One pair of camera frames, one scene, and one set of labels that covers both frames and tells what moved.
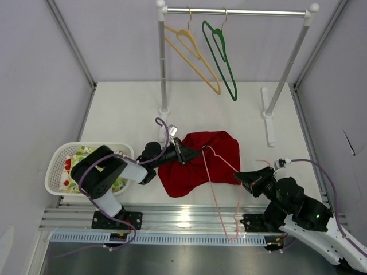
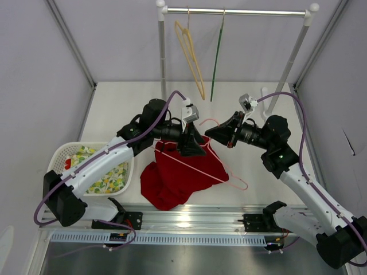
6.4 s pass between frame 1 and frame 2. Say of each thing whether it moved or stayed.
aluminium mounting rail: stayed
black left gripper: moved
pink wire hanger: moved
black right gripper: moved
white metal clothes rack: stayed
